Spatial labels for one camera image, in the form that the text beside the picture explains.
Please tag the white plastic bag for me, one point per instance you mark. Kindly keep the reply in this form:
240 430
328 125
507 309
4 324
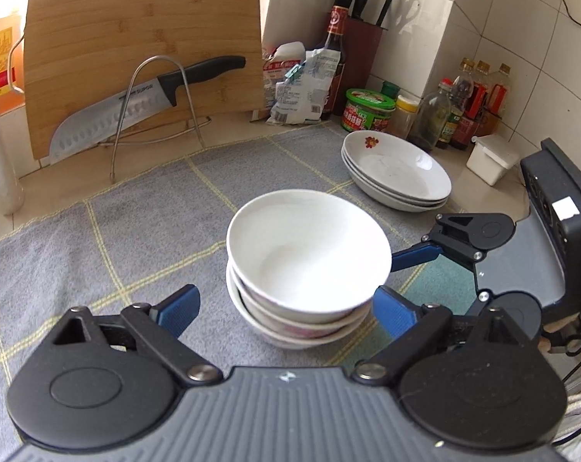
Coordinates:
305 91

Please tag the dark red knife block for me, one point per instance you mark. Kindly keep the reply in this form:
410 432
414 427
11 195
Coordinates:
362 57

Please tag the orange drink bottle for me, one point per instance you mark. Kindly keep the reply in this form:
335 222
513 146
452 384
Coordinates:
1 57

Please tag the tall bottle green label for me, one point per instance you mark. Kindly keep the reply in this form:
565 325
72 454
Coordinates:
456 101

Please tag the green-cap bottle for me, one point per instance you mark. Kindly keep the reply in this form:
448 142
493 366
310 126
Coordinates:
390 87

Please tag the green-lid sauce jar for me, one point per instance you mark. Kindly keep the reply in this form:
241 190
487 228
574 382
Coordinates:
367 106

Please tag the white floral bowl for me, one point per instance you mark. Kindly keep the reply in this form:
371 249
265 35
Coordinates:
271 315
309 250
295 344

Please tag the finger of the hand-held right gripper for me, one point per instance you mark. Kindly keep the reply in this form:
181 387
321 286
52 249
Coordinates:
415 256

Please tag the dark soy sauce bottle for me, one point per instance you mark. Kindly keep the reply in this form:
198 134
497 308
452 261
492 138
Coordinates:
337 29

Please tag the orange and white bag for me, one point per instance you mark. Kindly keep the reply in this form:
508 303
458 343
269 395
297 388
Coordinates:
273 77

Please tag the clear bottle red cap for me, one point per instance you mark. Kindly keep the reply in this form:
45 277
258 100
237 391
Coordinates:
430 120

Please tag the dark bottle red label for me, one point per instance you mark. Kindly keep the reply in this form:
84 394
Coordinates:
469 127

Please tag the oil bottle red label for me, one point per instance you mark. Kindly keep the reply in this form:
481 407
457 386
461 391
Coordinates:
500 89

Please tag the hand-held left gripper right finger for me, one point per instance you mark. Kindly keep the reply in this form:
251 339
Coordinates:
394 313

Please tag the teal cloth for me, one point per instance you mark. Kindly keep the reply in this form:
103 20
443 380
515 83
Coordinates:
440 284

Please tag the bamboo cutting board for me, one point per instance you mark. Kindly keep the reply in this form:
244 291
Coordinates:
126 19

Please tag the grey checked dish mat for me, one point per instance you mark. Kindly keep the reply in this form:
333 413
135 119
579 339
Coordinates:
126 231

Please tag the white lidded box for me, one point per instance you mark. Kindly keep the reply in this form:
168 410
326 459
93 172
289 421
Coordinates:
493 159

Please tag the white fruit-print plate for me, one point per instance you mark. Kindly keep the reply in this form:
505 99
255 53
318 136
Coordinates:
375 194
396 163
391 206

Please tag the yellow-lid spice jar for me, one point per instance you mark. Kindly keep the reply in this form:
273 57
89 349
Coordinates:
403 118

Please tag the green binder clip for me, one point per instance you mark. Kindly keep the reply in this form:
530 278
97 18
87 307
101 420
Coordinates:
294 72

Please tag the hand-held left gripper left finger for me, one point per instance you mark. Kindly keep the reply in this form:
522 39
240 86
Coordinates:
177 310

